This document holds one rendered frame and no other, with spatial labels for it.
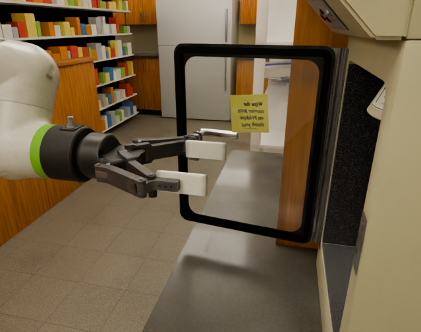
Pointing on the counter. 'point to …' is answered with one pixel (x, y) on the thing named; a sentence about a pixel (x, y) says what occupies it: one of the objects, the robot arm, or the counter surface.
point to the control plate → (329, 16)
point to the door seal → (315, 136)
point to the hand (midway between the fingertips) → (210, 165)
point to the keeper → (360, 242)
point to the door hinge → (331, 141)
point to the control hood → (373, 18)
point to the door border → (312, 130)
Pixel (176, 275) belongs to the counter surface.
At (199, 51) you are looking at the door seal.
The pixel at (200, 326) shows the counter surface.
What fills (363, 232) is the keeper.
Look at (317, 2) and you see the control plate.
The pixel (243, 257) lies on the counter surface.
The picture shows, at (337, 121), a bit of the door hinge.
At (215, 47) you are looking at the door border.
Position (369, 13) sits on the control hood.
